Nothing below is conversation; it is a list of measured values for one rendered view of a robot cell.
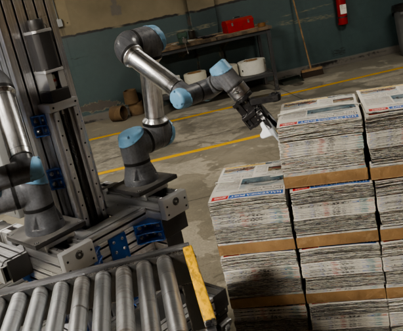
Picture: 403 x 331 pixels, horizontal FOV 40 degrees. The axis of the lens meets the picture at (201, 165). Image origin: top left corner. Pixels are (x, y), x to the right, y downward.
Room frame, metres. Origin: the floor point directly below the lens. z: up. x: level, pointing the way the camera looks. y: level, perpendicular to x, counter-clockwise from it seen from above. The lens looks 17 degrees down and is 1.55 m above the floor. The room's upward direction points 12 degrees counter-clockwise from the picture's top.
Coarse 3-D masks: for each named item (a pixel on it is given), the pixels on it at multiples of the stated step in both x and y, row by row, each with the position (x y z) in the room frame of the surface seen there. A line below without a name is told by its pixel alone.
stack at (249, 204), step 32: (224, 192) 1.95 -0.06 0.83; (256, 192) 1.88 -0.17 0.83; (288, 192) 1.93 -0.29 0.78; (320, 192) 1.80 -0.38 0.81; (352, 192) 1.77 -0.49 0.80; (384, 192) 1.75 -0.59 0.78; (224, 224) 1.88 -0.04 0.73; (256, 224) 1.86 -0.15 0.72; (288, 224) 1.83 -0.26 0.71; (320, 224) 1.80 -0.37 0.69; (352, 224) 1.78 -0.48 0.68; (384, 224) 1.75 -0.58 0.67; (224, 256) 1.90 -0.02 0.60; (256, 256) 1.86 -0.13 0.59; (288, 256) 1.83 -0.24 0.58; (320, 256) 1.80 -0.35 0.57; (352, 256) 1.78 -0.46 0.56; (384, 256) 1.75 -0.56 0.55; (256, 288) 1.87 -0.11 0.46; (288, 288) 1.84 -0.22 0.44; (320, 288) 1.81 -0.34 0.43; (352, 288) 1.79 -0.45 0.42; (256, 320) 1.88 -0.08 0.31; (288, 320) 1.85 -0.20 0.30; (320, 320) 1.82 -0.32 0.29; (352, 320) 1.79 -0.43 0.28; (384, 320) 1.76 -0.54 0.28
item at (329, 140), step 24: (288, 120) 1.89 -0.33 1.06; (312, 120) 1.83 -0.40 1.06; (336, 120) 1.79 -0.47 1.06; (360, 120) 1.77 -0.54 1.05; (288, 144) 1.83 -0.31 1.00; (312, 144) 1.82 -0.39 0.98; (336, 144) 1.80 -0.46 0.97; (360, 144) 1.78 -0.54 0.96; (288, 168) 1.84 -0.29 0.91; (312, 168) 1.82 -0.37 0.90; (336, 168) 1.80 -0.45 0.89
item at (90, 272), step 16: (144, 256) 1.61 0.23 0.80; (176, 256) 1.60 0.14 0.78; (80, 272) 1.60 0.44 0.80; (96, 272) 1.58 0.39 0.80; (112, 272) 1.58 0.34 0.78; (176, 272) 1.60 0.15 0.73; (16, 288) 1.58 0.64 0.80; (32, 288) 1.56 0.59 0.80; (48, 288) 1.56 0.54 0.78; (112, 288) 1.58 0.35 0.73; (160, 288) 1.59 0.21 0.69; (48, 304) 1.56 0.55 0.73
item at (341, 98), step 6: (330, 96) 2.14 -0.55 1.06; (336, 96) 2.12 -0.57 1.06; (342, 96) 2.10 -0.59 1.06; (348, 96) 2.08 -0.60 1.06; (354, 96) 2.06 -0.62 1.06; (288, 102) 2.18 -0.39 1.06; (294, 102) 2.15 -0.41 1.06; (300, 102) 2.13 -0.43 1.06; (306, 102) 2.11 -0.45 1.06; (312, 102) 2.09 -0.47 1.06; (318, 102) 2.07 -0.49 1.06; (324, 102) 2.06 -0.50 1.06; (330, 102) 2.04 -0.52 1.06; (336, 102) 2.02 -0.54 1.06; (342, 102) 2.00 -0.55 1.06; (282, 108) 2.10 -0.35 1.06; (288, 108) 2.08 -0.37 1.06; (294, 108) 2.07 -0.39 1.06; (306, 108) 2.03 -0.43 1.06
